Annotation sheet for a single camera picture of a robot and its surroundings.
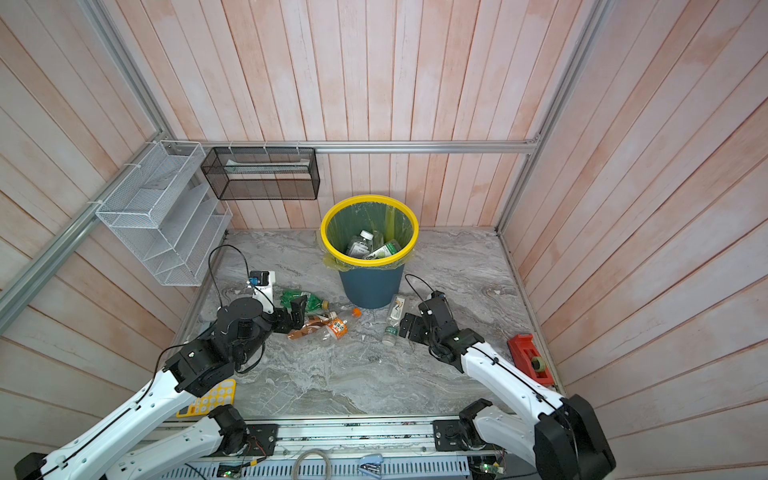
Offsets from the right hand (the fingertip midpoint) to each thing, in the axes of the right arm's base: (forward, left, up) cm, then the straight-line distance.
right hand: (413, 325), depth 86 cm
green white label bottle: (+15, +8, +16) cm, 24 cm away
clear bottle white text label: (+21, +16, +10) cm, 28 cm away
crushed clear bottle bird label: (+6, +5, -1) cm, 8 cm away
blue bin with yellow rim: (+16, +13, -2) cm, 21 cm away
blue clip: (-34, +11, -5) cm, 36 cm away
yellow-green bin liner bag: (+26, +20, +16) cm, 37 cm away
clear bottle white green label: (-1, +6, -3) cm, 7 cm away
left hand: (-4, +32, +17) cm, 36 cm away
